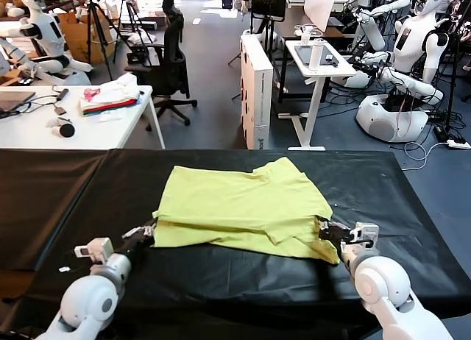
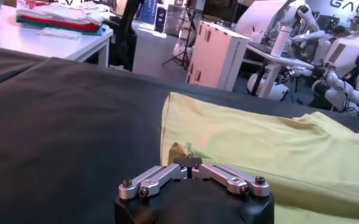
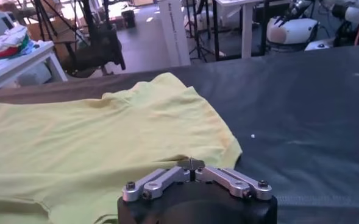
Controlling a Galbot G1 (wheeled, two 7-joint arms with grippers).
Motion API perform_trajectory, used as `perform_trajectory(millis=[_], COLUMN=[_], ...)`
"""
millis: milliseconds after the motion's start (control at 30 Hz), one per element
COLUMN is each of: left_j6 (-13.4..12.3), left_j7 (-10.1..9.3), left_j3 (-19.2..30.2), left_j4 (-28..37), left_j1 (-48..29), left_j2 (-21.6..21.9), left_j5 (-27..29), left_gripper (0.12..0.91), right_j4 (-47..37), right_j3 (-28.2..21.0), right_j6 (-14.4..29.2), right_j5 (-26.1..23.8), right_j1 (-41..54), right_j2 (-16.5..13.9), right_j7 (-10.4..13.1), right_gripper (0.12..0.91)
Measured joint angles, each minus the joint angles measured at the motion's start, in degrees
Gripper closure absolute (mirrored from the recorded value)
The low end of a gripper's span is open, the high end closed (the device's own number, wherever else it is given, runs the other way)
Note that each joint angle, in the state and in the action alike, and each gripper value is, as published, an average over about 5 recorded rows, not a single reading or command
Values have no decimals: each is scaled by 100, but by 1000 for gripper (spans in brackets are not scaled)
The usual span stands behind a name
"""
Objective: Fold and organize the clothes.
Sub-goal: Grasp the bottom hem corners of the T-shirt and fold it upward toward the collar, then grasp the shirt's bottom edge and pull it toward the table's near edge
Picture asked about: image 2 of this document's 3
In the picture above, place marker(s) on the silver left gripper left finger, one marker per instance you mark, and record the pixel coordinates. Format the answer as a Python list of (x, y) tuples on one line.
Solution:
[(161, 178)]

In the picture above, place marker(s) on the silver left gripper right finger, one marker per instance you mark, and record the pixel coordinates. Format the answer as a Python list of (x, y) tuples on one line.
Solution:
[(228, 178)]

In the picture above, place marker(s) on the yellow-green t-shirt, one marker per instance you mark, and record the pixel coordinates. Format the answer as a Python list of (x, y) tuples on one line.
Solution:
[(258, 146)]

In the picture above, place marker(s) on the white humanoid robot raised arm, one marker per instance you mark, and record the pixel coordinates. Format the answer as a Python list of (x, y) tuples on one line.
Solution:
[(307, 18)]

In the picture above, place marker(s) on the stack of folded clothes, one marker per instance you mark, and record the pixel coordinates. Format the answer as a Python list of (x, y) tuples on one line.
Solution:
[(60, 16)]

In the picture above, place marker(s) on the large black table cover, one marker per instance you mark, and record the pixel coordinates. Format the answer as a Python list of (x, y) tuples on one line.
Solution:
[(75, 137)]

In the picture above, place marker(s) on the tall white cardboard box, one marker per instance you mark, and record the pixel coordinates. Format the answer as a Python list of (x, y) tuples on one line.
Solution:
[(215, 58)]

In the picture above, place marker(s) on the small white standing desk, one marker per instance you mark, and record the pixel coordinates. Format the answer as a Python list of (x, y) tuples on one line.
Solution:
[(276, 61)]

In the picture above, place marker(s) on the white curved sheet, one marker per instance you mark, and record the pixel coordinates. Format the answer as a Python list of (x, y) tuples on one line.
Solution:
[(258, 18)]

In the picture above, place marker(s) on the black tripod stand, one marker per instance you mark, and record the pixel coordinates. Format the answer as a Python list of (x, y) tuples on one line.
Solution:
[(218, 9)]

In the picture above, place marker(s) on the white folded cloth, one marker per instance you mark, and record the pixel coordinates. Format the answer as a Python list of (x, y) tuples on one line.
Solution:
[(60, 33)]

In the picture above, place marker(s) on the matte black table cloth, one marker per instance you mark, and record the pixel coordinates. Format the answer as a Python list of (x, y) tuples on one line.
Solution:
[(2, 67)]

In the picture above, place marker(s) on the white office table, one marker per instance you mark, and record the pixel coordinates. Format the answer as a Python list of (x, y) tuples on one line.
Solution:
[(14, 39)]

